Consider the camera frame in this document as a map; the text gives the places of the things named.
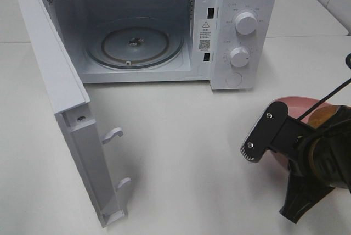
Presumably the white microwave door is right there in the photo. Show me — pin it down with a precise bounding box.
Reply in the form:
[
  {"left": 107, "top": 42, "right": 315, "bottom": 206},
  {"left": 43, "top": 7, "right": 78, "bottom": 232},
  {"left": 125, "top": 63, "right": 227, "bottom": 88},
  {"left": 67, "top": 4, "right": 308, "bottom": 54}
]
[{"left": 18, "top": 0, "right": 131, "bottom": 227}]

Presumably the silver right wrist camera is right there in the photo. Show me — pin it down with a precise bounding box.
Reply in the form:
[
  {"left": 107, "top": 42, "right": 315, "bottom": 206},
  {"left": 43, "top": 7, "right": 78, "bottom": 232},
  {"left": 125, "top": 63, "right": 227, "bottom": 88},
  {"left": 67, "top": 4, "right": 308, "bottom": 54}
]
[{"left": 240, "top": 101, "right": 288, "bottom": 163}]

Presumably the round white door button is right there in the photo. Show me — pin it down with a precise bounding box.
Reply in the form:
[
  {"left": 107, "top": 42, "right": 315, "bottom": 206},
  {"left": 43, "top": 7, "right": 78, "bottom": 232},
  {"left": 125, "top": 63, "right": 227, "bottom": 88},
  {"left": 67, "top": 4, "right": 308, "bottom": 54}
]
[{"left": 225, "top": 72, "right": 242, "bottom": 87}]

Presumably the pink round plate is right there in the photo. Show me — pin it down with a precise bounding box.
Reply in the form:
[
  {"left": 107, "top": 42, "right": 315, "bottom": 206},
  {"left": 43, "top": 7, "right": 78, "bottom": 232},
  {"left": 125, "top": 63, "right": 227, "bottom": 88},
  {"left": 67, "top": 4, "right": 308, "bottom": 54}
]
[{"left": 267, "top": 96, "right": 350, "bottom": 175}]

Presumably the white microwave oven body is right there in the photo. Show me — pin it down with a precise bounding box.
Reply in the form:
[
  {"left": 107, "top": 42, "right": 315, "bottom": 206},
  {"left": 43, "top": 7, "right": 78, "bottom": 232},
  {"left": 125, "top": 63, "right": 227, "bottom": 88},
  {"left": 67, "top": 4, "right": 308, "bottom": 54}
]
[{"left": 47, "top": 0, "right": 275, "bottom": 90}]

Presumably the burger with lettuce and tomato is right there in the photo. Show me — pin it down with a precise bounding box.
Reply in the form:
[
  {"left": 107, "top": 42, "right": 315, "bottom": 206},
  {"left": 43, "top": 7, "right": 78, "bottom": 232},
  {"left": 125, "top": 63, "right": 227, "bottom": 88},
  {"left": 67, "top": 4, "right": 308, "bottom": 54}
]
[{"left": 307, "top": 105, "right": 338, "bottom": 128}]

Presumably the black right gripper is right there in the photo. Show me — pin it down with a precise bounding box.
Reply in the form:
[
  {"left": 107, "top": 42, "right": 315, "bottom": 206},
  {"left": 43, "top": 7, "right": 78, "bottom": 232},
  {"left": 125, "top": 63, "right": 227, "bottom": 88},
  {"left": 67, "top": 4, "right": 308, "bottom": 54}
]
[{"left": 270, "top": 105, "right": 350, "bottom": 216}]

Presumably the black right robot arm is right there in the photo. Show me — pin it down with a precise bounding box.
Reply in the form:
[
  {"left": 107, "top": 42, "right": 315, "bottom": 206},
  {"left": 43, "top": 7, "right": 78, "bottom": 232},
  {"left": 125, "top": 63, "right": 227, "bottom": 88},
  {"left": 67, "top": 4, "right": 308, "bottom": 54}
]
[{"left": 262, "top": 102, "right": 350, "bottom": 223}]

